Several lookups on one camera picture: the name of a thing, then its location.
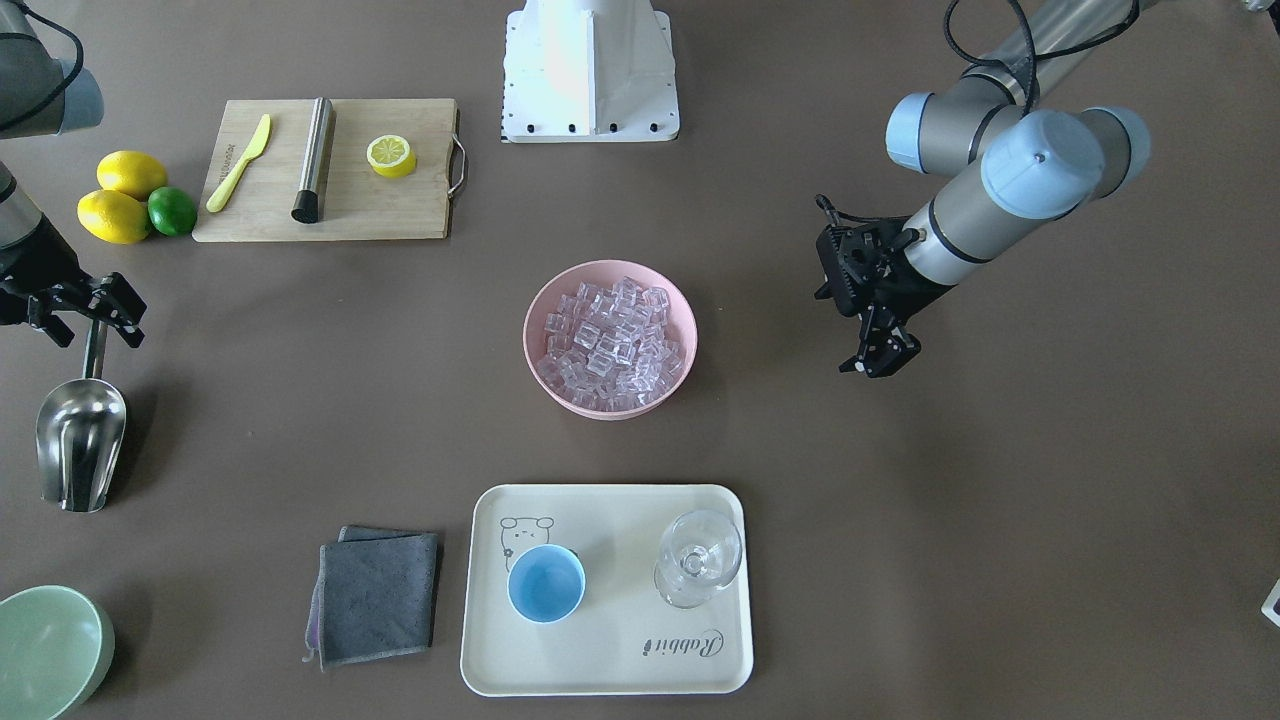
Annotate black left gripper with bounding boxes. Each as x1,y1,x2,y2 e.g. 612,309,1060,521
815,193,950,378

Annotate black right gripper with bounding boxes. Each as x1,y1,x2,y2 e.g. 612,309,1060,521
1,224,147,348

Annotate stainless steel ice scoop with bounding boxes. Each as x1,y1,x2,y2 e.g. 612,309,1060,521
35,322,127,512

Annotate pink bowl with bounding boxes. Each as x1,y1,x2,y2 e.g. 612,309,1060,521
524,259,698,421

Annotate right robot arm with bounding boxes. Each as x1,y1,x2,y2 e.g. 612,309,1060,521
1,1,146,348

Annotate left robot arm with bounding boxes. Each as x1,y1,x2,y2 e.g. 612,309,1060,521
815,1,1152,378

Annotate clear ice cubes pile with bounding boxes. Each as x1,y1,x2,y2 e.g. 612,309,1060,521
530,275,692,414

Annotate light blue plastic cup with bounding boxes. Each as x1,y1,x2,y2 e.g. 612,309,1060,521
507,544,588,624

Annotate lower whole yellow lemon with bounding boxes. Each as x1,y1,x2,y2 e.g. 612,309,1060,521
77,190,154,245

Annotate whole yellow lemon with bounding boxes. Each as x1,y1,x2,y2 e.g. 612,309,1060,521
77,190,154,245
95,150,168,202

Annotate green lime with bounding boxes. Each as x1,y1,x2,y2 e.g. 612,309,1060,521
146,186,198,237

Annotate upper whole yellow lemon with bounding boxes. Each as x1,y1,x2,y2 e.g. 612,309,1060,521
95,150,168,202

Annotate yellow plastic knife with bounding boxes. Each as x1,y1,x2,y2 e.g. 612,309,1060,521
205,114,273,213

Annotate steel muddler black tip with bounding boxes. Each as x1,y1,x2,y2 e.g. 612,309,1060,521
291,97,333,224

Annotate clear wine glass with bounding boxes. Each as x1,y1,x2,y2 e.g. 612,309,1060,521
654,509,745,609

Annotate bamboo cutting board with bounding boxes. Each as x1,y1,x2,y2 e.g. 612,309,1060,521
193,97,460,243

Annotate pale green bowl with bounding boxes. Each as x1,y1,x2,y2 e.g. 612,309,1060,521
1,585,115,719

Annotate half lemon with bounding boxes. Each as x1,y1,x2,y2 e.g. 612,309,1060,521
365,135,417,178

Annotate cream rabbit serving tray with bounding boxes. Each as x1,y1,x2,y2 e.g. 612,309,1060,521
460,484,755,697

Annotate folded grey cloth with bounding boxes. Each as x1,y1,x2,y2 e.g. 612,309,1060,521
303,525,442,671

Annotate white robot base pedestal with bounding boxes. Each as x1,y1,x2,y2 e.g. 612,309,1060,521
500,1,681,143

